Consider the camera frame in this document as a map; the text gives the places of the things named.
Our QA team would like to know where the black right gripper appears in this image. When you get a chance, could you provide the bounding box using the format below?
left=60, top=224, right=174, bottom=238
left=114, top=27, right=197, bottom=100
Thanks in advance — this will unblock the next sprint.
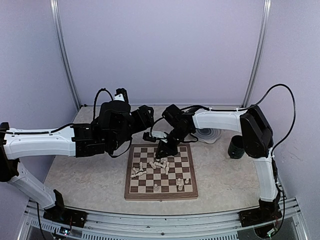
left=155, top=126, right=191, bottom=159

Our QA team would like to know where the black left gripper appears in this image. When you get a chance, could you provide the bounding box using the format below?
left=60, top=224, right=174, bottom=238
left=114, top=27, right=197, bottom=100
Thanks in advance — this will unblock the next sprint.
left=110, top=104, right=154, bottom=151

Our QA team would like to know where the white pawn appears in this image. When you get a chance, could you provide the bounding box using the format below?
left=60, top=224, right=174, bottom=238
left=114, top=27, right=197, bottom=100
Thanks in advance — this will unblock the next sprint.
left=153, top=183, right=159, bottom=192
left=154, top=162, right=166, bottom=169
left=139, top=162, right=144, bottom=172
left=160, top=157, right=168, bottom=163

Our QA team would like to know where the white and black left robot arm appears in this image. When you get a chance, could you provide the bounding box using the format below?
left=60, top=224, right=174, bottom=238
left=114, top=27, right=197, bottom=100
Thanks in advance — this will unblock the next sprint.
left=0, top=100, right=154, bottom=223

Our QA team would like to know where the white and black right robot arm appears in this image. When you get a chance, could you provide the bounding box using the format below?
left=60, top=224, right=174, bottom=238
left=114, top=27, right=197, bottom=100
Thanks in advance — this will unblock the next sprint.
left=155, top=104, right=281, bottom=222

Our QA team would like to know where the wooden chess board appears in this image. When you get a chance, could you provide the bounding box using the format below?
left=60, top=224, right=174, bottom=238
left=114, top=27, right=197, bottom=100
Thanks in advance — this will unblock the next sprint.
left=124, top=143, right=199, bottom=201

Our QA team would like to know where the fallen white king centre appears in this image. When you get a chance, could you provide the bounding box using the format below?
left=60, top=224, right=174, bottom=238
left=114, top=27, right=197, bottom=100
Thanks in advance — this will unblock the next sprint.
left=165, top=162, right=170, bottom=175

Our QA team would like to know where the fallen white bishop centre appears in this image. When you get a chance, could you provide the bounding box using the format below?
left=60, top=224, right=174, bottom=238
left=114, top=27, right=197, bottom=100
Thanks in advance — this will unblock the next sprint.
left=149, top=161, right=157, bottom=169

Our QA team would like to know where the white plate with spiral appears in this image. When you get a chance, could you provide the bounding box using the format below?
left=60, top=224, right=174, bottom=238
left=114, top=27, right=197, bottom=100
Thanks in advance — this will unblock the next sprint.
left=194, top=128, right=222, bottom=144

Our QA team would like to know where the dark green cup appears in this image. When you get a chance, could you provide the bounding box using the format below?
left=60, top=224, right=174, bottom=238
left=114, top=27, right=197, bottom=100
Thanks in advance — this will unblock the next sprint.
left=227, top=135, right=245, bottom=159

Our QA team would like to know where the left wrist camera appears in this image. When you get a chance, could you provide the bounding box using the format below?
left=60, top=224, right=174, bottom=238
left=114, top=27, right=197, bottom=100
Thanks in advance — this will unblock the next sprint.
left=113, top=88, right=129, bottom=103

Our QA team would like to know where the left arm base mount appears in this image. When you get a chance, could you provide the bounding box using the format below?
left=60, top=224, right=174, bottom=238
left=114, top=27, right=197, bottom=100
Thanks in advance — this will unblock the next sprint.
left=43, top=206, right=88, bottom=228

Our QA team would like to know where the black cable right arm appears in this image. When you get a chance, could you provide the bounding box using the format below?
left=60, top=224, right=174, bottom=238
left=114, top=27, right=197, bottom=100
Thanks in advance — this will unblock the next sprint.
left=249, top=83, right=297, bottom=153

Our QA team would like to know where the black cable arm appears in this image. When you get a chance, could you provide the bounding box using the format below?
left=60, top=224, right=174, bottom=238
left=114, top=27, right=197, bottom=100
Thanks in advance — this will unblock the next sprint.
left=24, top=194, right=51, bottom=240
left=249, top=83, right=297, bottom=153

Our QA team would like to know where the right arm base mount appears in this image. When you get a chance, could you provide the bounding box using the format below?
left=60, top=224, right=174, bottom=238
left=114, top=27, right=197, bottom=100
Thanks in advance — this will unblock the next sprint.
left=239, top=207, right=282, bottom=228

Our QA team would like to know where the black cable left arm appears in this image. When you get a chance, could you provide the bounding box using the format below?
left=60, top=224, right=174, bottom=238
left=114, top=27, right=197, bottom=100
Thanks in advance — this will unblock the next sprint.
left=24, top=194, right=51, bottom=240

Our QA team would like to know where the aluminium front rail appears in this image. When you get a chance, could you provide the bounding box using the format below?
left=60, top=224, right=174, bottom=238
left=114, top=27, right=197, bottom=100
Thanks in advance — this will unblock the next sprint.
left=14, top=194, right=311, bottom=240

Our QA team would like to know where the left aluminium corner post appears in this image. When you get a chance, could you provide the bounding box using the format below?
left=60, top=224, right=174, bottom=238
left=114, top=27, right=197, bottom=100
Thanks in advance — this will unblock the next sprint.
left=50, top=0, right=81, bottom=111

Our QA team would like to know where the aluminium corner post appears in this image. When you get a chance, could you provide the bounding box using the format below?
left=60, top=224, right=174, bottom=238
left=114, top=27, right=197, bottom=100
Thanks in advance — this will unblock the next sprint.
left=242, top=0, right=272, bottom=107
left=50, top=0, right=81, bottom=111

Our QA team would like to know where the right aluminium corner post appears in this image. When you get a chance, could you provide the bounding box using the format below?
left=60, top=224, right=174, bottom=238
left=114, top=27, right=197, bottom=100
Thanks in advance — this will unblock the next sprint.
left=242, top=0, right=272, bottom=107

